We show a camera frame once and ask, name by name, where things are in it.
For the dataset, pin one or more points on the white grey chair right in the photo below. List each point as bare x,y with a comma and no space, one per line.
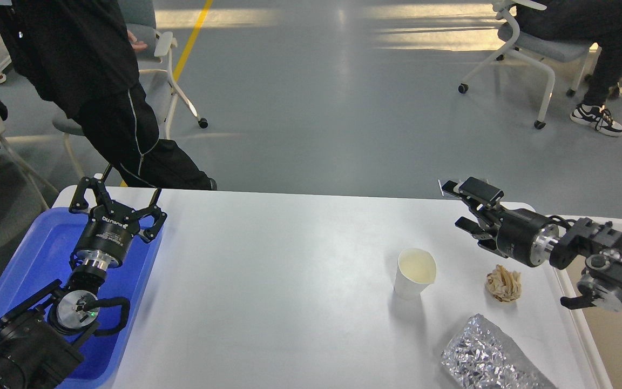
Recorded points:
533,50

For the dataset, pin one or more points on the white paper cup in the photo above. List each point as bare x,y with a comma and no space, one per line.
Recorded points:
416,269

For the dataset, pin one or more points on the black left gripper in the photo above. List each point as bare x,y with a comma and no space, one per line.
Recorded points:
105,237

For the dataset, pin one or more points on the white chair far left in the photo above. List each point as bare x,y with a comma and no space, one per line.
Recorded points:
26,170

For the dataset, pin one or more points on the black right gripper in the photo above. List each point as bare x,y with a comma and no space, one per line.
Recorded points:
521,234

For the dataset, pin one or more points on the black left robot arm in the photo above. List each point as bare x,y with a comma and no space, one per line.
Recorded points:
70,294

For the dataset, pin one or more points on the crumpled brown paper ball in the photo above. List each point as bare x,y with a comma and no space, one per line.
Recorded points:
504,285

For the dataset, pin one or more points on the blue plastic tray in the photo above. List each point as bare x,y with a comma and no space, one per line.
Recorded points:
43,256

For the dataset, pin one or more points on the crumpled aluminium foil packet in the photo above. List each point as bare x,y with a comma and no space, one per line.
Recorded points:
481,355

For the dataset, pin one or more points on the seated person in black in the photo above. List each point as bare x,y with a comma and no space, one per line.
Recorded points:
597,21

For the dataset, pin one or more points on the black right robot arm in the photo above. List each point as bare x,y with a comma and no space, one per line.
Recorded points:
601,282

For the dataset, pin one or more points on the white chair behind person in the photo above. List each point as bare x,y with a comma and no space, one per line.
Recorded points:
162,59

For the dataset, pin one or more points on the standing person in black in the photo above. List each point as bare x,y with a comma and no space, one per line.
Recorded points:
79,55

